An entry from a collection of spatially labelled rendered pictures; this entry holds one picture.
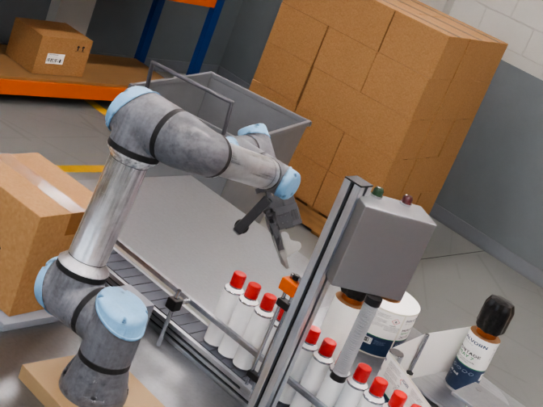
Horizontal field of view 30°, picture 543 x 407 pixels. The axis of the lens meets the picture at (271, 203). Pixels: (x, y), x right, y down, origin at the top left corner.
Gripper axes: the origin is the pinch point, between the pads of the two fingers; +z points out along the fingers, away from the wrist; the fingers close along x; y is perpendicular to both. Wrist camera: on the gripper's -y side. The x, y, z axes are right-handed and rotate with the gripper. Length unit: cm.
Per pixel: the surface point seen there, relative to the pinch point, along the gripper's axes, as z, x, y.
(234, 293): 3.3, -3.3, -13.8
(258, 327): 12.6, -7.5, -10.6
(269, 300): 6.9, -9.7, -6.5
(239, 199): -30, 229, 8
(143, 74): -144, 456, -18
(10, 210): -30, -15, -58
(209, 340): 12.9, 2.9, -22.9
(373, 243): 0.0, -46.0, 15.2
